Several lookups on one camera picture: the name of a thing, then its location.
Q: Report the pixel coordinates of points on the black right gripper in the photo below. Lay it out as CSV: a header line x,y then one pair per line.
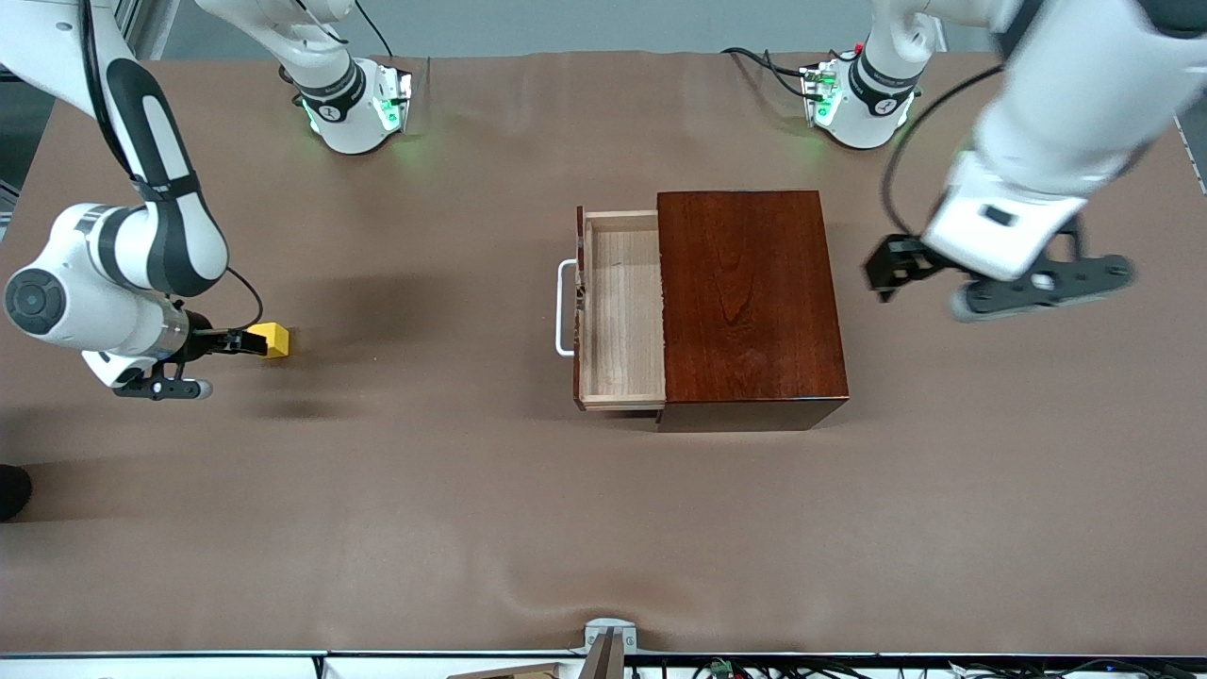
x,y
204,343

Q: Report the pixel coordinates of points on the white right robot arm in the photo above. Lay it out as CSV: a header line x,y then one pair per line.
x,y
94,283

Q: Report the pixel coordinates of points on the yellow cube block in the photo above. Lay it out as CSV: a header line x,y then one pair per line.
x,y
278,339

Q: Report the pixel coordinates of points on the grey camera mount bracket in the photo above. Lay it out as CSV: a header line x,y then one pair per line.
x,y
608,641

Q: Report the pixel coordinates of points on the brown cardboard piece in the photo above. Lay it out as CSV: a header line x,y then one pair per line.
x,y
509,672

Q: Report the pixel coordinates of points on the dark wooden drawer cabinet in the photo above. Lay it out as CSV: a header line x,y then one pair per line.
x,y
750,302

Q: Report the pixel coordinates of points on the brown table cover sheet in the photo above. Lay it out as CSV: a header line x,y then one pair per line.
x,y
377,519

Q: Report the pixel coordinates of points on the aluminium frame profile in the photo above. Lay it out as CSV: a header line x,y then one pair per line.
x,y
141,19

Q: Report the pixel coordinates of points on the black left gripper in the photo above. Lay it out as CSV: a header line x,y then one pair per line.
x,y
898,260

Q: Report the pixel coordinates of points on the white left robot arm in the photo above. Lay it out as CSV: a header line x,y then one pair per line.
x,y
1066,113

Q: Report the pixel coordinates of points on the black round object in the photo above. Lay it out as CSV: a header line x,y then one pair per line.
x,y
11,492

